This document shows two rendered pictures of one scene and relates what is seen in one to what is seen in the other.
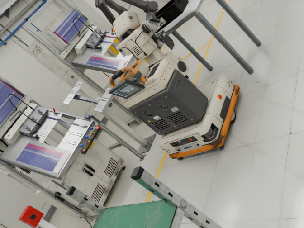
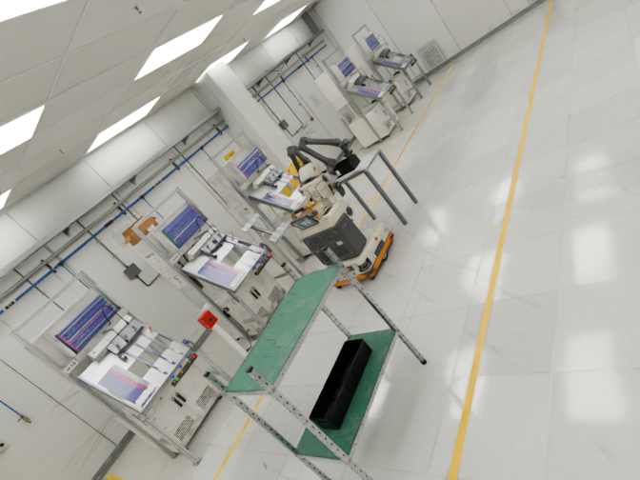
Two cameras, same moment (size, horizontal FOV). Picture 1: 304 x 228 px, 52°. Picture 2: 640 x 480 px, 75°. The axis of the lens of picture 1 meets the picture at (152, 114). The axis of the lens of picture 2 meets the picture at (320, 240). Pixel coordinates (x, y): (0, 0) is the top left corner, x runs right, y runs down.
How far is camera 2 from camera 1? 1.74 m
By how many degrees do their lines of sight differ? 6
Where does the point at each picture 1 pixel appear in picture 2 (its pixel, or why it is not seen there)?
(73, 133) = (249, 256)
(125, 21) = (310, 170)
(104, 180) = (267, 305)
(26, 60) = (195, 187)
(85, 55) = (261, 191)
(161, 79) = (332, 218)
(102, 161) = (267, 288)
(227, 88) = (383, 233)
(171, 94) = (338, 230)
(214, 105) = (370, 244)
